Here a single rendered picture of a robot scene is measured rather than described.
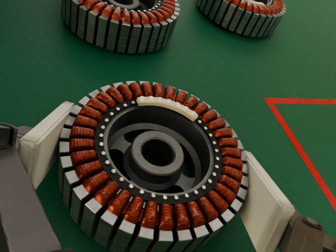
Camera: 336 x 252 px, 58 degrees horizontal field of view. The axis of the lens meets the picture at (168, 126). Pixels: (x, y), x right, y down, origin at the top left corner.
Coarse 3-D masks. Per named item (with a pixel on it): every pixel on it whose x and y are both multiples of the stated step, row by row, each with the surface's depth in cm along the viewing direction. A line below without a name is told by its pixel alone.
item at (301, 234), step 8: (304, 216) 14; (296, 224) 13; (304, 224) 13; (312, 224) 13; (296, 232) 12; (304, 232) 13; (312, 232) 13; (320, 232) 13; (288, 240) 12; (296, 240) 12; (304, 240) 12; (312, 240) 12; (320, 240) 12; (288, 248) 11; (296, 248) 11; (304, 248) 11; (312, 248) 12; (320, 248) 12
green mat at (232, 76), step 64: (0, 0) 28; (192, 0) 40; (320, 0) 55; (0, 64) 23; (64, 64) 25; (128, 64) 27; (192, 64) 30; (256, 64) 34; (320, 64) 38; (256, 128) 26; (320, 128) 29; (320, 192) 23
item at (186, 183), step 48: (96, 96) 18; (144, 96) 20; (192, 96) 21; (96, 144) 16; (144, 144) 19; (192, 144) 20; (240, 144) 20; (96, 192) 14; (144, 192) 15; (192, 192) 16; (240, 192) 17; (96, 240) 16; (144, 240) 14; (192, 240) 15
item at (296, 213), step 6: (294, 216) 15; (288, 228) 14; (288, 234) 14; (324, 234) 14; (282, 240) 14; (324, 240) 13; (330, 240) 14; (282, 246) 14; (324, 246) 13; (330, 246) 13
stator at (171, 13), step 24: (72, 0) 25; (96, 0) 26; (120, 0) 30; (144, 0) 32; (168, 0) 30; (72, 24) 27; (96, 24) 26; (120, 24) 26; (144, 24) 26; (168, 24) 28; (120, 48) 27; (144, 48) 28
